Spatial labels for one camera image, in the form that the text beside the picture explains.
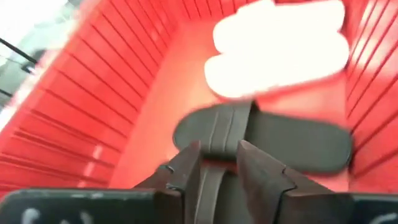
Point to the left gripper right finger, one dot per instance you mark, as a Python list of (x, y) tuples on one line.
[(264, 180)]

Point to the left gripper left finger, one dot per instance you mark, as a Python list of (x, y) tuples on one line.
[(183, 174)]

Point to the black slide sandal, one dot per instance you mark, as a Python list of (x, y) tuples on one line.
[(295, 143), (208, 193)]

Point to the red plastic bin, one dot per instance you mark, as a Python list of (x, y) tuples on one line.
[(93, 109)]

